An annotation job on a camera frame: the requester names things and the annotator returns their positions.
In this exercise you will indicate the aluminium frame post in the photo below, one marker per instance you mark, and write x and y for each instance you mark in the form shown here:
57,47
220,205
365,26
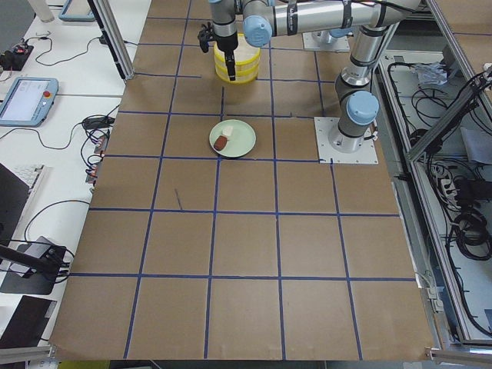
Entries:
106,20

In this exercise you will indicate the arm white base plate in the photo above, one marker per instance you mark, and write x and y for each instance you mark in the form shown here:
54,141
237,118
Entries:
309,43
335,148

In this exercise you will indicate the yellow steamer layer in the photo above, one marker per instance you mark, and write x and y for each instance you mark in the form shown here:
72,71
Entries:
245,55
241,77

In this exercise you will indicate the white steamed bun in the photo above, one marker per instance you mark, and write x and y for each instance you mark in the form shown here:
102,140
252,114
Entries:
227,131

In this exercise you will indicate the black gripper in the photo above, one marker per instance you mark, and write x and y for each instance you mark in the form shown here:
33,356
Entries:
225,41

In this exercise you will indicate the crumpled white paper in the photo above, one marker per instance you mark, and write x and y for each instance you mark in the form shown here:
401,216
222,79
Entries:
431,74

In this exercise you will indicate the black power adapter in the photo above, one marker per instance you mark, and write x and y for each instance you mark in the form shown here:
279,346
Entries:
92,123

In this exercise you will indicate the black camera stand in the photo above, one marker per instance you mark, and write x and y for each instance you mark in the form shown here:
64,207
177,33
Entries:
34,267

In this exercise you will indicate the small electronics board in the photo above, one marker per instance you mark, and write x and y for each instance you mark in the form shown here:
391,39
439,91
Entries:
22,50

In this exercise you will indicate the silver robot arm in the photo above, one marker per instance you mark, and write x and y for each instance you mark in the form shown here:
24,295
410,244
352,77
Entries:
328,40
264,20

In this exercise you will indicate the brown bun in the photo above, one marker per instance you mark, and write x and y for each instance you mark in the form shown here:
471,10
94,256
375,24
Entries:
220,143

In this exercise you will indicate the white keyboard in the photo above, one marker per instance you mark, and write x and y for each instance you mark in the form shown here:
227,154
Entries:
32,175

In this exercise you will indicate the light green plate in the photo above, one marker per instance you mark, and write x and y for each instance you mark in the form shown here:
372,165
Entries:
241,142

